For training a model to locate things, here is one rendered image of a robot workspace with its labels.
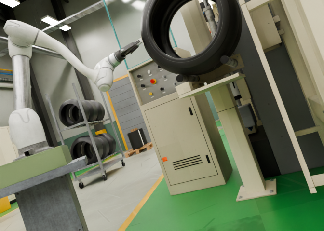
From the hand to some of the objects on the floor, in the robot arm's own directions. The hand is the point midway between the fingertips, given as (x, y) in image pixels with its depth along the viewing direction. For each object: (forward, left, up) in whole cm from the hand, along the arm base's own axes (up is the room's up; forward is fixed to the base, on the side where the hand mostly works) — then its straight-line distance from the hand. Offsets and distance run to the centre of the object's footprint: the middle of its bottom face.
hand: (140, 40), depth 171 cm
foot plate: (+46, +7, -125) cm, 133 cm away
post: (+46, +7, -125) cm, 133 cm away
